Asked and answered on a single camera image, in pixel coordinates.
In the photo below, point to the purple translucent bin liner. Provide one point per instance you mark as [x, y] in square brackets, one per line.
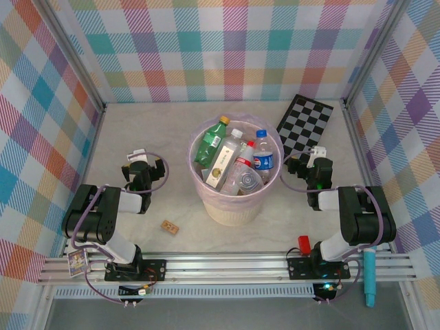
[213, 199]

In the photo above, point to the red block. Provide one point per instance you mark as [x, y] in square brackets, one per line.
[304, 244]

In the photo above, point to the green bottle yellow cap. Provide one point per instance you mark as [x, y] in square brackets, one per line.
[208, 144]

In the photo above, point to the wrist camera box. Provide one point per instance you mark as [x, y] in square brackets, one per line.
[315, 152]
[137, 154]

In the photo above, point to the small brown block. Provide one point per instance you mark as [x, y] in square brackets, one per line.
[169, 227]

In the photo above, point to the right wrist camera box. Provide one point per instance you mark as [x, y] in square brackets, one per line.
[315, 152]

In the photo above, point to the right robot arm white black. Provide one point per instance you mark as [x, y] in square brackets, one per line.
[364, 220]

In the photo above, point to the clear bottle red cap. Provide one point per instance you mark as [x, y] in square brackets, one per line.
[242, 161]

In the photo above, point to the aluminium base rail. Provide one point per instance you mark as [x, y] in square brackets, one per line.
[223, 271]

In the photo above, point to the cream plastic waste bin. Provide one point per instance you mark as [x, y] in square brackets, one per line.
[233, 216]

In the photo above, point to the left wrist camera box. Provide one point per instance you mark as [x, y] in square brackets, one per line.
[137, 154]

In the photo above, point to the clear bottle gold emblem label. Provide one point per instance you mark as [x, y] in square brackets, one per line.
[223, 159]

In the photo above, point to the small picture card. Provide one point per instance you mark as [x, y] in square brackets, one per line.
[76, 264]

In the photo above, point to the teal plastic tool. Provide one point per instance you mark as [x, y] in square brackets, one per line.
[369, 275]

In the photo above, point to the small black controller board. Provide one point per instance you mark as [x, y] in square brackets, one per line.
[135, 292]
[326, 290]

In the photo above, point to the aluminium frame post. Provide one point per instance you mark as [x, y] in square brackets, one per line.
[374, 51]
[74, 58]

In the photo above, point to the black grey chessboard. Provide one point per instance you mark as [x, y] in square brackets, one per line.
[306, 120]

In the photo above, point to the clear bottle blue cap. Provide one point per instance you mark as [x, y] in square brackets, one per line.
[264, 159]

